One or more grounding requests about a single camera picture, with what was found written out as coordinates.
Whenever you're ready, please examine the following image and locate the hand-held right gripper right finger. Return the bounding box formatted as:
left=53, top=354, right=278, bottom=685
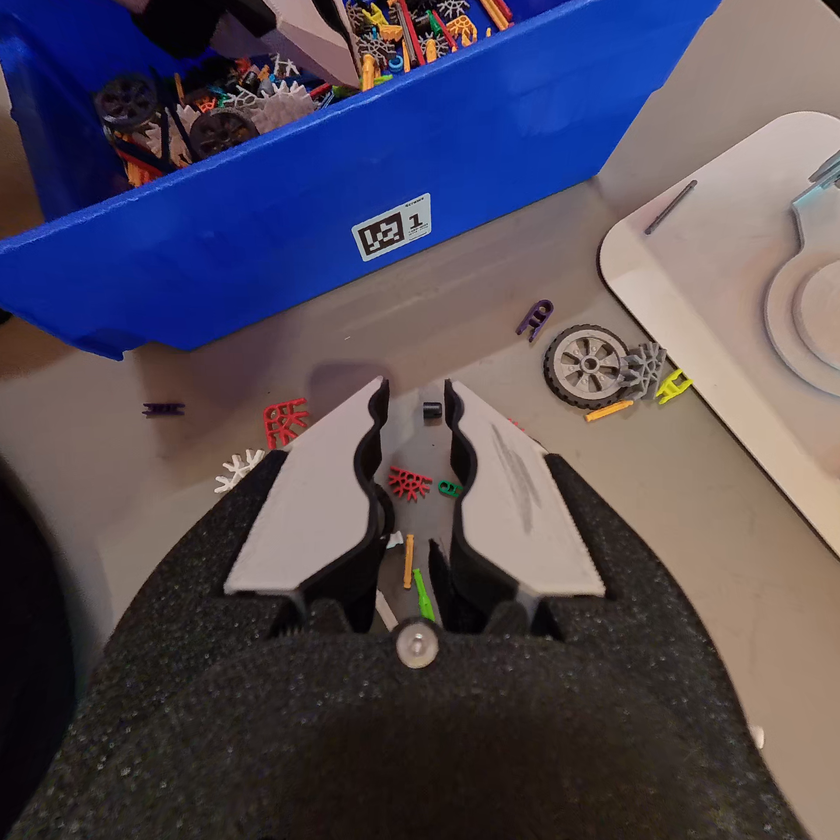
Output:
left=443, top=378, right=606, bottom=598

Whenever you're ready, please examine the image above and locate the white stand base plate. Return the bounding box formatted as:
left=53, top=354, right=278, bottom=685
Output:
left=598, top=112, right=840, bottom=559

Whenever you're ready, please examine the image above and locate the grey thin toy rod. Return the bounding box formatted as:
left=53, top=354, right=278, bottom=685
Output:
left=644, top=180, right=698, bottom=236

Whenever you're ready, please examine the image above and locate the grey toy wheel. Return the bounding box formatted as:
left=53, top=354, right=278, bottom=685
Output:
left=543, top=323, right=635, bottom=412

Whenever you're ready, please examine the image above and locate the small red toy connector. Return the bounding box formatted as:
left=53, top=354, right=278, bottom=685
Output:
left=387, top=467, right=434, bottom=504

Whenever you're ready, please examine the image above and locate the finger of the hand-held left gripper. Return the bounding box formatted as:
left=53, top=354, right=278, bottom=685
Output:
left=333, top=0, right=361, bottom=70
left=259, top=0, right=362, bottom=90

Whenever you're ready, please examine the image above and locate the pile of colourful toy pieces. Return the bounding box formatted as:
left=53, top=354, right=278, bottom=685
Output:
left=92, top=0, right=514, bottom=189

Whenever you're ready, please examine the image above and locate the red fan toy connector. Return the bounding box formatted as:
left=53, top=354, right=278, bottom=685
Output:
left=264, top=398, right=310, bottom=451

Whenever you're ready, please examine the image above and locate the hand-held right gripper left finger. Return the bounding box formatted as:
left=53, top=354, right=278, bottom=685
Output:
left=224, top=377, right=391, bottom=595

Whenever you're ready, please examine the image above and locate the grey snowflake toy connector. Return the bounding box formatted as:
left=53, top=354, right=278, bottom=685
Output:
left=617, top=341, right=669, bottom=402

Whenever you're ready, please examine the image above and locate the blue plastic bin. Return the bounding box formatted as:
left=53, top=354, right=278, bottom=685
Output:
left=0, top=0, right=723, bottom=361

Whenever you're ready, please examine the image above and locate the white snowflake toy connector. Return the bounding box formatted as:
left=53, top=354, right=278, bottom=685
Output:
left=214, top=449, right=267, bottom=494

